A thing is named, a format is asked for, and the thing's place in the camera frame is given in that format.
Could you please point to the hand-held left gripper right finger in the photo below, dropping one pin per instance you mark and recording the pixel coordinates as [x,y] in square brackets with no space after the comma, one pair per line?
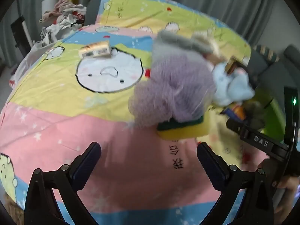
[211,164]

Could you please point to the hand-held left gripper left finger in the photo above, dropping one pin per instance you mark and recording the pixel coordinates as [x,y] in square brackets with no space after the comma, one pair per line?
[88,163]

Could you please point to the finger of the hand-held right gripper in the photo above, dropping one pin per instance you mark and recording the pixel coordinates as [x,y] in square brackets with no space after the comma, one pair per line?
[235,124]

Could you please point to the olive grey cloth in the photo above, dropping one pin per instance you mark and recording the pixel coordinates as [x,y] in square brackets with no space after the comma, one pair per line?
[255,114]

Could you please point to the green cardboard box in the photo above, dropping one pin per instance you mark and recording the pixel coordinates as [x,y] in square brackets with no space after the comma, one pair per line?
[276,112]

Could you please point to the blue plush elephant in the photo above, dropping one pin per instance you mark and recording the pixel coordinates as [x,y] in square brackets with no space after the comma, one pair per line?
[227,86]

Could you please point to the yellow green sponge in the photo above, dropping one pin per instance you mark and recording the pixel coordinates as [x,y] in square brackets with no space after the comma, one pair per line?
[178,132]

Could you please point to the black gold box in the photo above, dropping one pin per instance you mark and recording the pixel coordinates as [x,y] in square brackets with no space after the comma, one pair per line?
[234,64]

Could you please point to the purple mesh bath pouf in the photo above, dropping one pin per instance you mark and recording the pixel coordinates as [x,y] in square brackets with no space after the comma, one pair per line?
[175,86]

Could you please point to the beige towel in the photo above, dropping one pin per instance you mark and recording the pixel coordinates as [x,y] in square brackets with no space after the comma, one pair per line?
[216,51]

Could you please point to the grey towel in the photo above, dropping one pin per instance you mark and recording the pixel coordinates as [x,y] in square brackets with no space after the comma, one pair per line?
[175,42]

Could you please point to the person's right hand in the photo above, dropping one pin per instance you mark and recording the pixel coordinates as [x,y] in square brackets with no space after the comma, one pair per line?
[289,184]

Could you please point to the orange blue packet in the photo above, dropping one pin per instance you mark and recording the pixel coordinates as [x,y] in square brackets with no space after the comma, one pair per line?
[234,111]

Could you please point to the cartoon printed bed sheet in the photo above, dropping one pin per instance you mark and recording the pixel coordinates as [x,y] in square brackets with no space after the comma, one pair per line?
[58,121]

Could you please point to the grey sofa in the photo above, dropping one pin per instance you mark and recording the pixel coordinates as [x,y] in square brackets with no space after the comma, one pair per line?
[283,65]

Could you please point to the striped pillow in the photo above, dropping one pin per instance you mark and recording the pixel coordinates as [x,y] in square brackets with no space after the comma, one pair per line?
[267,51]

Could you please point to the small gold carton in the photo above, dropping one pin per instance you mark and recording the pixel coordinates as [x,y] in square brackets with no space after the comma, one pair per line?
[95,50]

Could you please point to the white plastic bag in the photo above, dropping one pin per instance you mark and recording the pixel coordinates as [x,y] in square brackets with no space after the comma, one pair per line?
[28,58]

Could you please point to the black cabinet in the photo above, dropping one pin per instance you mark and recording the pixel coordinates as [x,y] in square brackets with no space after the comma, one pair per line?
[20,35]

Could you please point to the pile of clothes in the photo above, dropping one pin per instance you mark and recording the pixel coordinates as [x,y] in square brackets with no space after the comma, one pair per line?
[68,18]

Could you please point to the grey padded chair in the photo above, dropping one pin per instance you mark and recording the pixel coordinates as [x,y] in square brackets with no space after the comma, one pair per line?
[92,11]

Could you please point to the white cylinder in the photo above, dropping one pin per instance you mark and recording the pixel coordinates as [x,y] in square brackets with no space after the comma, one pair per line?
[49,7]

